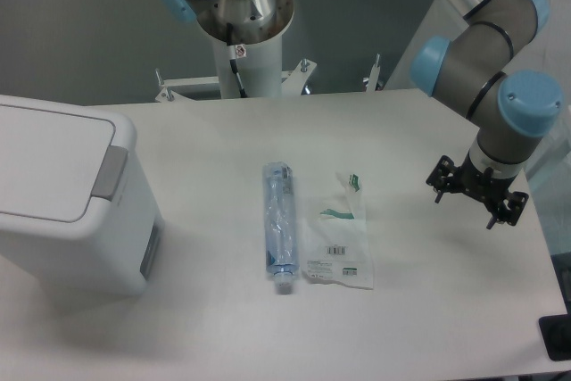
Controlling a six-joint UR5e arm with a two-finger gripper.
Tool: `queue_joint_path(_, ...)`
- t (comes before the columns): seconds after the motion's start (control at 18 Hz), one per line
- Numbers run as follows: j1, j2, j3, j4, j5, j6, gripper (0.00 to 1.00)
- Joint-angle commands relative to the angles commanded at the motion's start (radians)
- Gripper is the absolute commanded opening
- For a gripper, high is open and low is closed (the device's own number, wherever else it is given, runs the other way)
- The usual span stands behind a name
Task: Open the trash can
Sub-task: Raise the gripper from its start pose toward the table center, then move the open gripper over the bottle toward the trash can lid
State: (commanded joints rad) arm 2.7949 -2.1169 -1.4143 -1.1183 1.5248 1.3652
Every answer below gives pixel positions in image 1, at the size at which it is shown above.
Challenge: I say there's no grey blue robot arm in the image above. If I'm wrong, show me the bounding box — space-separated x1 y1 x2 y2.
162 0 563 226

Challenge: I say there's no white push-lid trash can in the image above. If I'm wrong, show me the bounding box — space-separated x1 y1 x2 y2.
1 95 163 295

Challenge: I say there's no crushed clear plastic bottle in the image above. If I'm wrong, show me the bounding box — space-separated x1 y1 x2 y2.
262 162 300 294

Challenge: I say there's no black pedestal cable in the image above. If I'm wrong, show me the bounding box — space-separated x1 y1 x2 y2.
225 22 249 99

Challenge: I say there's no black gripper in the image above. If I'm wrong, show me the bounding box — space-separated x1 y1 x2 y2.
426 155 529 230

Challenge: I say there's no white metal base frame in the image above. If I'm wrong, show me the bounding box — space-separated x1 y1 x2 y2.
154 54 385 103

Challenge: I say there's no white green plastic wrapper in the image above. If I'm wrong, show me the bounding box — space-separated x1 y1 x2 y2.
302 170 374 290

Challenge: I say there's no white umbrella with lettering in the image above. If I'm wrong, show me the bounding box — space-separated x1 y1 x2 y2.
384 0 571 186

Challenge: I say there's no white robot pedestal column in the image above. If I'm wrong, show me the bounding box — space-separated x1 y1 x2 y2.
196 0 295 99

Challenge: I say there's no black device at edge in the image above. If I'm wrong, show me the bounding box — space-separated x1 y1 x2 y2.
539 314 570 361

